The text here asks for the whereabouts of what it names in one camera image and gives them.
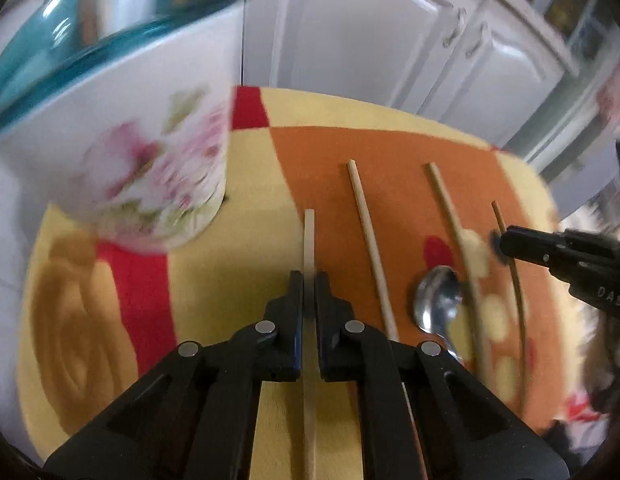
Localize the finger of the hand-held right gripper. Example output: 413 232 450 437
490 225 572 268

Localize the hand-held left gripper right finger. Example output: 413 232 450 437
315 272 571 480

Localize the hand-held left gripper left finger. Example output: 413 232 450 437
42 270 307 480

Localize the metal spoon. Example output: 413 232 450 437
412 265 466 366

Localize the floral ceramic utensil holder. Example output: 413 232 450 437
0 0 245 256

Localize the brown wooden utensil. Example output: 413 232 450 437
77 0 100 46

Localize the white cabinet door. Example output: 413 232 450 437
242 0 491 111
455 0 578 151

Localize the patterned orange yellow table mat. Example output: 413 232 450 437
17 85 581 480

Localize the glass door cabinet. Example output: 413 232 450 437
510 0 620 61

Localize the metal cabinet handle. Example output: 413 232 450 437
465 22 491 58
442 7 467 48

